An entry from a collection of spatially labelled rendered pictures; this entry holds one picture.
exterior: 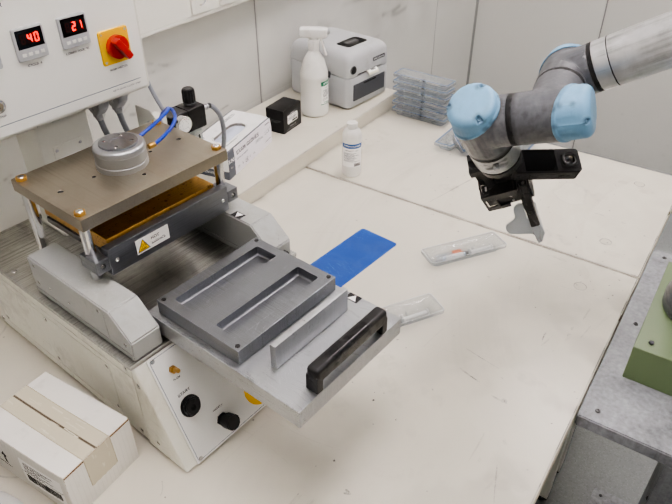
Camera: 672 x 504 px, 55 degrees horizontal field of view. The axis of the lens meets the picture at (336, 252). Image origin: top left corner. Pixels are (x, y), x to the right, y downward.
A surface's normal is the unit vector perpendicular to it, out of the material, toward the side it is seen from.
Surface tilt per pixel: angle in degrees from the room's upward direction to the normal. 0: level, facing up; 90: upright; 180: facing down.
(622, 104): 90
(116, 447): 89
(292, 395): 0
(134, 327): 41
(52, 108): 90
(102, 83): 90
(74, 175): 0
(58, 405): 1
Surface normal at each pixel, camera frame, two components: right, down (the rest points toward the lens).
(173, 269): 0.00, -0.81
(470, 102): -0.47, -0.36
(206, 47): 0.83, 0.33
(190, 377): 0.70, 0.00
